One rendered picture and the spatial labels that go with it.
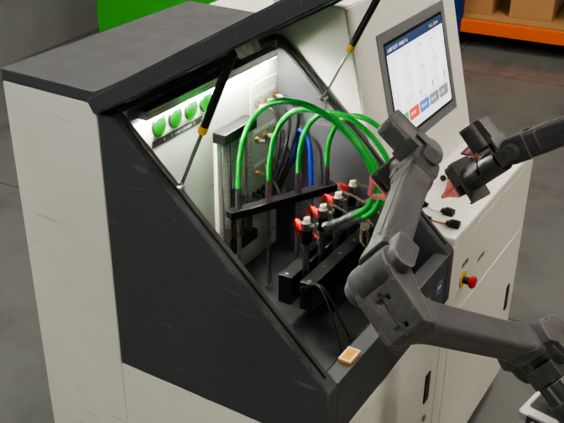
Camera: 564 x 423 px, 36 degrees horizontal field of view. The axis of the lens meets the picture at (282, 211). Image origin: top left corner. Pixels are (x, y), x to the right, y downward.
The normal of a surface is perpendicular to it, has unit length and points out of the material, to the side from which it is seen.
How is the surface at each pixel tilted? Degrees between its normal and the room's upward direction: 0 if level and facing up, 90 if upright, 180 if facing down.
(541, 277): 0
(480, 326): 42
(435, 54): 76
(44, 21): 90
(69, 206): 90
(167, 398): 90
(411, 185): 37
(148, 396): 90
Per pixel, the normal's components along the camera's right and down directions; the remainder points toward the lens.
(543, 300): 0.00, -0.88
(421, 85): 0.83, 0.04
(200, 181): 0.85, 0.25
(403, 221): 0.59, -0.63
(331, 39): -0.52, 0.40
